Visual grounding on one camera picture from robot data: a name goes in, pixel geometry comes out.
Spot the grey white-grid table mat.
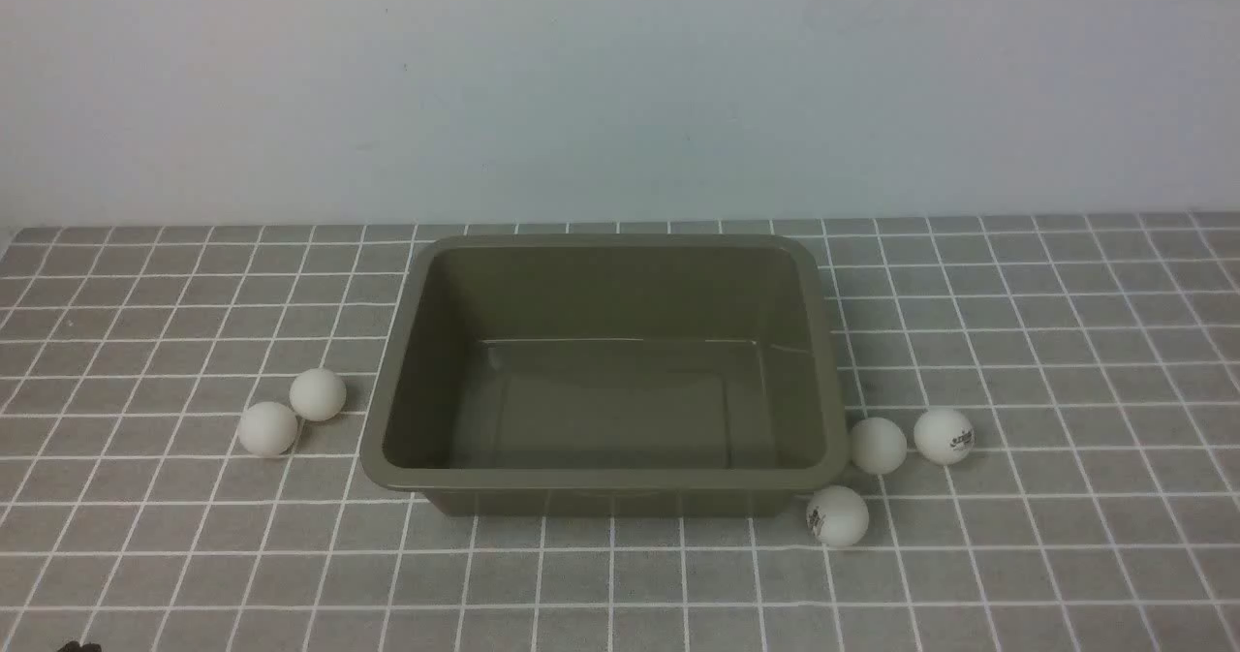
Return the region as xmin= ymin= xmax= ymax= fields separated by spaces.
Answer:
xmin=1 ymin=212 xmax=1239 ymax=651

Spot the white printed ball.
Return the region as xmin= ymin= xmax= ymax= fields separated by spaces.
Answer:
xmin=913 ymin=408 xmax=976 ymax=466
xmin=806 ymin=485 xmax=870 ymax=547

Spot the olive green plastic bin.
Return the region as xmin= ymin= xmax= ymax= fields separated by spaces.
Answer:
xmin=358 ymin=233 xmax=849 ymax=518

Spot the plain white ping-pong ball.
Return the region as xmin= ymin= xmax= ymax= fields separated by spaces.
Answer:
xmin=849 ymin=416 xmax=909 ymax=476

